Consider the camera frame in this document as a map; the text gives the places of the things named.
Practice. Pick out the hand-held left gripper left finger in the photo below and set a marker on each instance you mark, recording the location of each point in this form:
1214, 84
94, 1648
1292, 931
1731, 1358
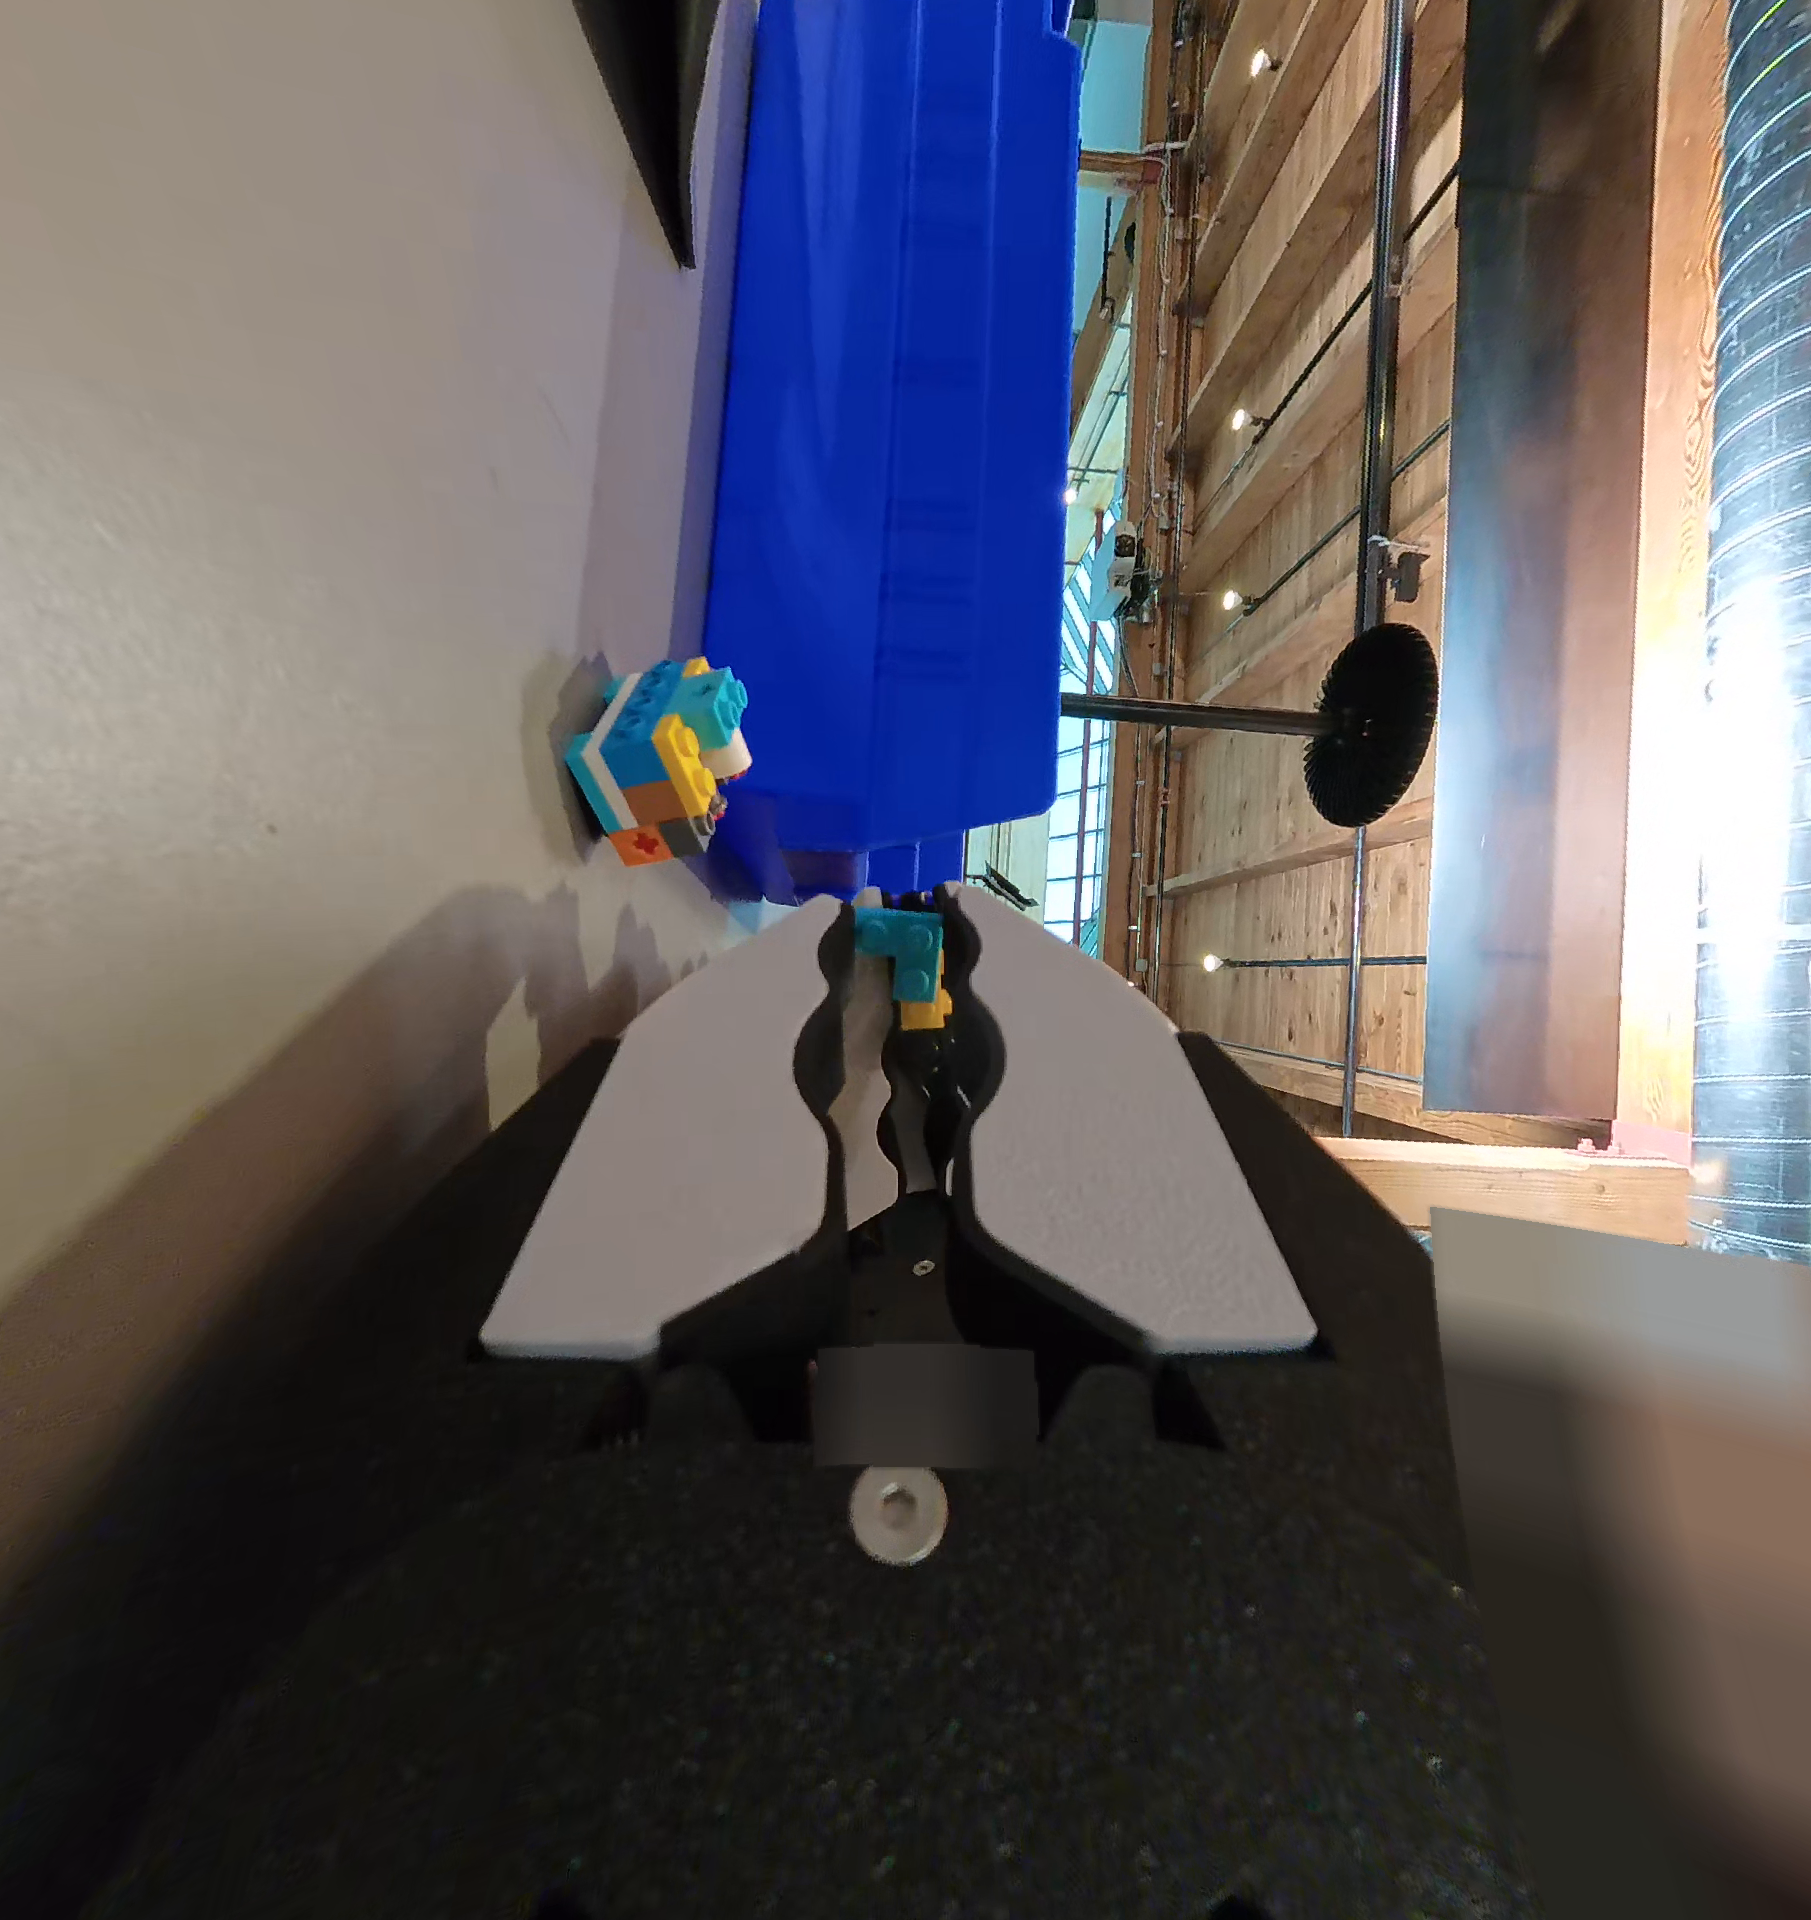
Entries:
666, 1200

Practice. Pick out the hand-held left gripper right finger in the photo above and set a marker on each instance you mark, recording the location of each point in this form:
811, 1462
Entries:
1129, 1200

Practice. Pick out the yellow and black brick assembly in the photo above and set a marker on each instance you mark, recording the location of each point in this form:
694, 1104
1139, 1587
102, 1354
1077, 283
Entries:
923, 1013

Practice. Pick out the teal corner plate brick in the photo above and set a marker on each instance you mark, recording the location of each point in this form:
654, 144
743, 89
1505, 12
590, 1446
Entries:
898, 934

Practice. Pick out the multicoloured brick model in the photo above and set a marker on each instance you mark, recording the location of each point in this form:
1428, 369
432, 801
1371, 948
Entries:
658, 764

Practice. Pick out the wooden ceiling beam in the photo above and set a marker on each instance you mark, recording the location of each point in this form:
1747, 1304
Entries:
1566, 600

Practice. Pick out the blue storage bin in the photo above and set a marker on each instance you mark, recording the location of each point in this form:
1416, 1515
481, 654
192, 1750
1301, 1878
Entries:
890, 449

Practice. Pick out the black wood-edged panel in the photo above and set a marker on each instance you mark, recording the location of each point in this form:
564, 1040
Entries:
642, 104

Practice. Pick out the silver air duct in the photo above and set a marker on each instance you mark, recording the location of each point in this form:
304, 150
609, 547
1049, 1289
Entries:
1782, 449

